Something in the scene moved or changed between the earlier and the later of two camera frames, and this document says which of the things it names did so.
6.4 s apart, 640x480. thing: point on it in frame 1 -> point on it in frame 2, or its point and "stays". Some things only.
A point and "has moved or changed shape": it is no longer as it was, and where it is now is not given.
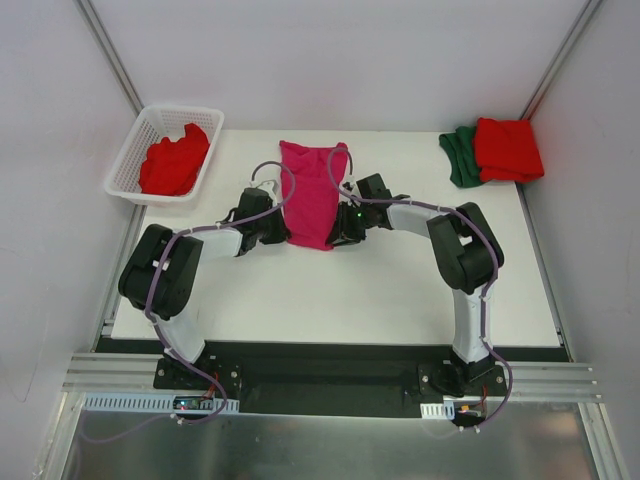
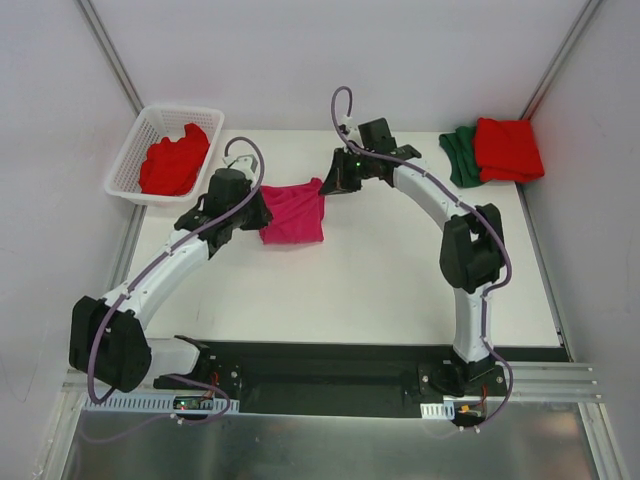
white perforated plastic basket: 155,124 stays
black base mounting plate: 320,378 stays
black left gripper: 278,230 -> 255,215
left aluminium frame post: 100,40 stays
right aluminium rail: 539,381 stays
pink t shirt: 311,179 has moved or changed shape
